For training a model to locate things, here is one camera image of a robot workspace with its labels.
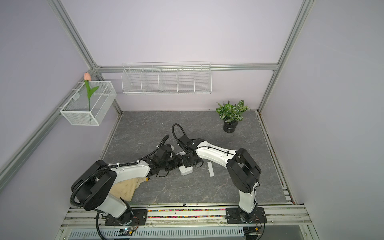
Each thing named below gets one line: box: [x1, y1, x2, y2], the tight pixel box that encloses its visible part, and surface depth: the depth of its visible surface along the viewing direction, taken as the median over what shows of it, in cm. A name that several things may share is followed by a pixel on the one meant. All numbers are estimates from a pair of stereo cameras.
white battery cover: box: [207, 161, 215, 177], surface depth 91 cm
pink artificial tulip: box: [84, 72, 100, 112], surface depth 86 cm
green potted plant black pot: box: [215, 100, 251, 133], surface depth 90 cm
